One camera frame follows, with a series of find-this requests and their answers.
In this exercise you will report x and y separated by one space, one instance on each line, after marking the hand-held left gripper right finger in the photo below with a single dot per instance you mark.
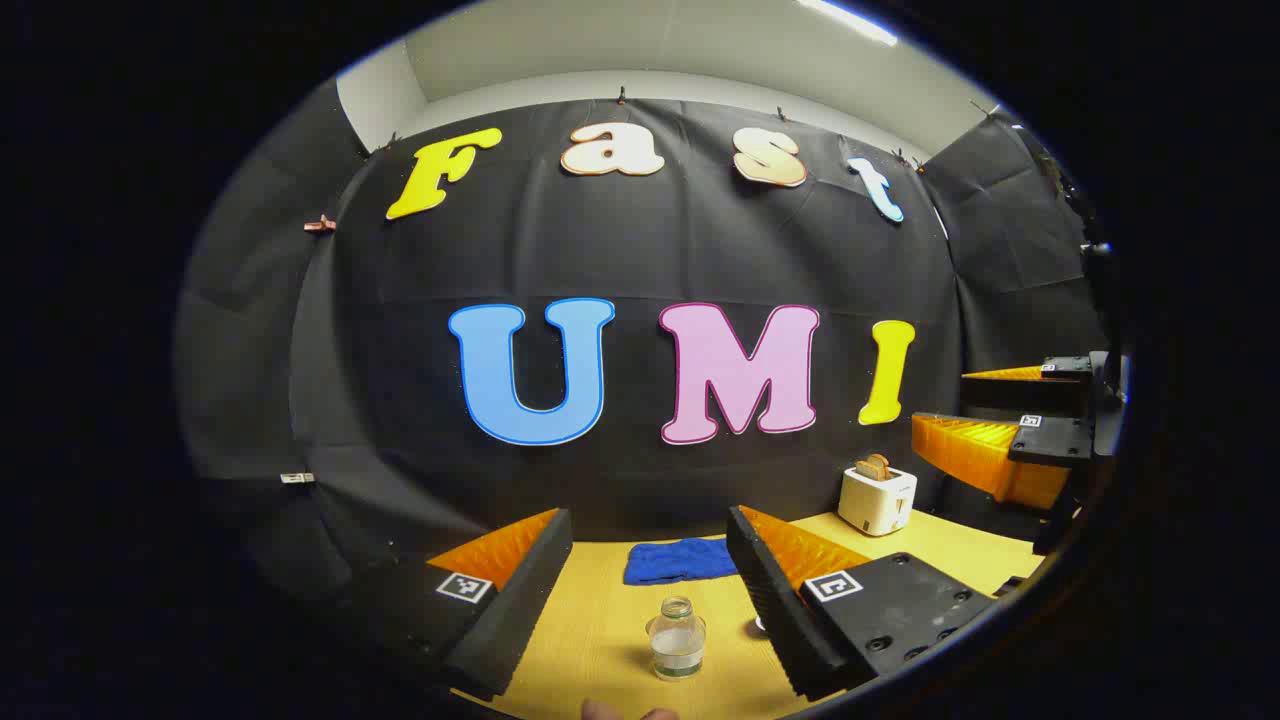
770 600

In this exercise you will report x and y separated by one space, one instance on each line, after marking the toasted bread slice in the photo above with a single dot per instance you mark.
868 470
888 463

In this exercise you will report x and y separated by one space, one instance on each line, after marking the white toaster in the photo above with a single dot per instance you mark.
875 500

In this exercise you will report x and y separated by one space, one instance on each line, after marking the copper cloth clip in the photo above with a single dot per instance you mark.
320 225

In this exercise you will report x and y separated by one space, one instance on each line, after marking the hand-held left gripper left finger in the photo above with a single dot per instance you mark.
520 600

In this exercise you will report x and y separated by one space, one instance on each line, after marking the clear plastic water bottle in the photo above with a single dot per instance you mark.
677 645

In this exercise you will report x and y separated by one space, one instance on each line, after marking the black backdrop cloth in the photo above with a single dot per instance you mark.
640 250

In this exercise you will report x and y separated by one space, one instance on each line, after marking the blue folded towel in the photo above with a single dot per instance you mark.
675 560

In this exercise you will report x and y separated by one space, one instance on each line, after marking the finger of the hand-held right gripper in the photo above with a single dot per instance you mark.
1020 393
1055 440

